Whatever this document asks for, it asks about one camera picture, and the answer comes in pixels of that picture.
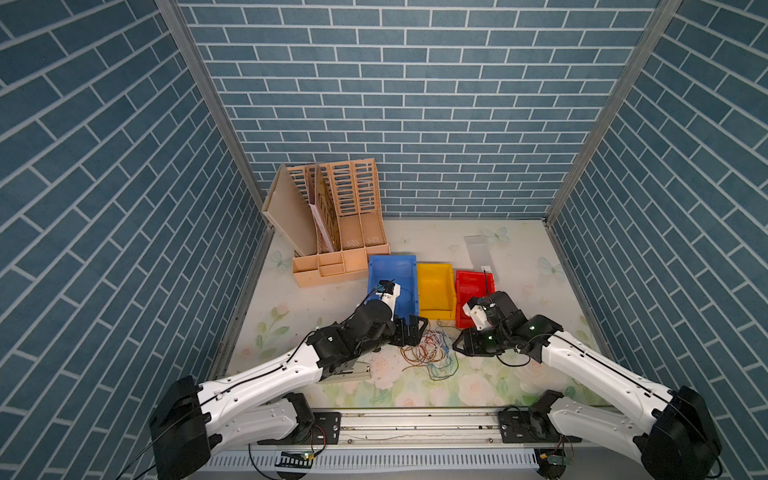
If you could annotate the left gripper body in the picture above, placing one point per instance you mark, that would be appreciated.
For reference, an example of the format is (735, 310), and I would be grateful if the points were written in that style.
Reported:
(399, 338)

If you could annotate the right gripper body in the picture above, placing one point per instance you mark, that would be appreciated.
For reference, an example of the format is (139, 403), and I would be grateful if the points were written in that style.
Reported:
(481, 342)

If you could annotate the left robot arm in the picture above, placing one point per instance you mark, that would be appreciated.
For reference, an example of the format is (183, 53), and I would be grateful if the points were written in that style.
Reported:
(193, 421)

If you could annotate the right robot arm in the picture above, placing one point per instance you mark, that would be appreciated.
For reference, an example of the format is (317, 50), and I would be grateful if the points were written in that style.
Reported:
(670, 432)

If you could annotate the yellow plastic bin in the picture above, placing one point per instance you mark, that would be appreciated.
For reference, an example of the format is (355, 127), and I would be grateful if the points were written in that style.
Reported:
(437, 296)

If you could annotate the blue plastic bin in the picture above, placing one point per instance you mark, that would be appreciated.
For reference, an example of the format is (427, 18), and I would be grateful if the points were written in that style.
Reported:
(402, 269)

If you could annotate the red plastic bin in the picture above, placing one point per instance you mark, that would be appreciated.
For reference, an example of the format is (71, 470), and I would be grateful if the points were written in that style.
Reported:
(470, 284)

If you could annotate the black grey stapler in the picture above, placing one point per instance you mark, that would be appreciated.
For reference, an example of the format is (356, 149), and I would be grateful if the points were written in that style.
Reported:
(360, 371)

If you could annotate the small green circuit board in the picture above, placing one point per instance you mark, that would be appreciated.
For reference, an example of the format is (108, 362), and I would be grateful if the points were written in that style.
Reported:
(555, 460)

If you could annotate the peach desk file organizer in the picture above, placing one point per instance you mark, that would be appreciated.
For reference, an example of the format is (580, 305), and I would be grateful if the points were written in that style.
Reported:
(358, 223)

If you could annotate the pink framed printed board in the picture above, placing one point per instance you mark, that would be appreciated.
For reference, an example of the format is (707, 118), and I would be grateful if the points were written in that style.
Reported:
(320, 203)

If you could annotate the beige folder board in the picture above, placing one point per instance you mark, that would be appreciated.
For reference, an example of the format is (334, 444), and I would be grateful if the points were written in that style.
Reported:
(287, 211)

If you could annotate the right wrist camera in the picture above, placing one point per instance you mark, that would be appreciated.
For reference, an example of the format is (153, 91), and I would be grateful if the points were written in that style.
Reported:
(477, 314)

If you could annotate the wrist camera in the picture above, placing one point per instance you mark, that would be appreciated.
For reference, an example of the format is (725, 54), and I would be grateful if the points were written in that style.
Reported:
(477, 314)
(388, 292)

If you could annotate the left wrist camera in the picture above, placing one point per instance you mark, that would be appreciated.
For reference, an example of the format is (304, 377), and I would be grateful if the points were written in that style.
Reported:
(388, 292)

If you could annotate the aluminium mounting rail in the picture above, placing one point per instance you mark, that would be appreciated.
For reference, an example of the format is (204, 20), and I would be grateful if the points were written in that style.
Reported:
(420, 443)

